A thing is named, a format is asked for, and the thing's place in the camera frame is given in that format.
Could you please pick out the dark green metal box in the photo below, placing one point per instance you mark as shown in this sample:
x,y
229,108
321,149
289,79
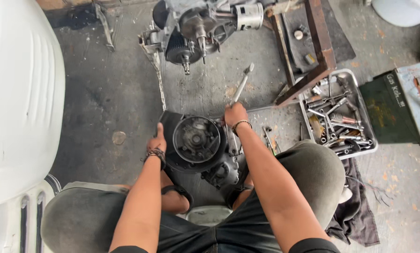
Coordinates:
x,y
385,109

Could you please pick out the person's right hand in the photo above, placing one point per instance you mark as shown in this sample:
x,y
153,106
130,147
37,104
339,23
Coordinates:
x,y
236,114

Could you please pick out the small brass metal piece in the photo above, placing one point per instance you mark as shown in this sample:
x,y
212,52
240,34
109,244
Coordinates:
x,y
310,58

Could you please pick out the black engine case with stator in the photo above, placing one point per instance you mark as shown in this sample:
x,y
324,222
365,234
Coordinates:
x,y
197,140

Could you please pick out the black sandal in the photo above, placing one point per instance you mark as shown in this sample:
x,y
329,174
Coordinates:
x,y
236,195
180,193

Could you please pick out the white scooter body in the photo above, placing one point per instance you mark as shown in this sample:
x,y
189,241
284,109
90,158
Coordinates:
x,y
20,105

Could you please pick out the white plastic stool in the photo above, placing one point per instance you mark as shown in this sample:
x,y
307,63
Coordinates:
x,y
208,215

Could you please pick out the silver wrench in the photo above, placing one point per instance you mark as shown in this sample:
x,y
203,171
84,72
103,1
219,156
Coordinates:
x,y
268,138

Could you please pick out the thin metal pin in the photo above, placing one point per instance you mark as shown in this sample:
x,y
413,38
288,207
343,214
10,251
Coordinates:
x,y
301,130

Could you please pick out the small round white cap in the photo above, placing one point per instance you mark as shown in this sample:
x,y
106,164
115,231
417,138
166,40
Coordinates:
x,y
298,34

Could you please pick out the grey engine block with piston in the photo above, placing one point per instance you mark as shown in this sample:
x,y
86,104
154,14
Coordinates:
x,y
195,28

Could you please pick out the person's right fingers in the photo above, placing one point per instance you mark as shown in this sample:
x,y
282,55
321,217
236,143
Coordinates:
x,y
232,109

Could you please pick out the person's right leg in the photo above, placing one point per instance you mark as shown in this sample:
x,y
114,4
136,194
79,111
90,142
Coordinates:
x,y
315,175

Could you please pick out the long grey metal bar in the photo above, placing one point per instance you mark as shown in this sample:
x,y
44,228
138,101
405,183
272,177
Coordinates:
x,y
157,70

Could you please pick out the heap of sockets and tools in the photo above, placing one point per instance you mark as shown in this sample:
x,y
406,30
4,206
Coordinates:
x,y
336,119

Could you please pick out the white rounded panel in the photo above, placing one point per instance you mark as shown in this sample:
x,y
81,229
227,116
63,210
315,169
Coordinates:
x,y
403,10

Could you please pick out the person's left hand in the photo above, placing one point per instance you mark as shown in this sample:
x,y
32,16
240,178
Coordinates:
x,y
156,142

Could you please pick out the rusty metal stand frame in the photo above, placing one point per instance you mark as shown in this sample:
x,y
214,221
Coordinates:
x,y
320,38

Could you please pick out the rusty blue-grey metal toolbox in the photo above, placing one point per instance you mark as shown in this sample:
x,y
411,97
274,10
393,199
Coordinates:
x,y
419,98

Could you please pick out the person's leg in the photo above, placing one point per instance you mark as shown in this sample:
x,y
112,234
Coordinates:
x,y
83,218
315,175

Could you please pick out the person's left leg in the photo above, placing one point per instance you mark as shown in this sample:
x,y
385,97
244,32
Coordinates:
x,y
83,218

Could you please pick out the white metal tray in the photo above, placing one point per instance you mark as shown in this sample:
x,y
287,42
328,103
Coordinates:
x,y
366,116

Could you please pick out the dark grey rag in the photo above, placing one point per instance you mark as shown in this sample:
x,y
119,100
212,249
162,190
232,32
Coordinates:
x,y
357,218

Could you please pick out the bent grey metal bracket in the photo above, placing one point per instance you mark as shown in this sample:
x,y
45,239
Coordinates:
x,y
105,26

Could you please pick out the silver metal rod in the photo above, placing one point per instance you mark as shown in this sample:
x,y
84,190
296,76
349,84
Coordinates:
x,y
273,107

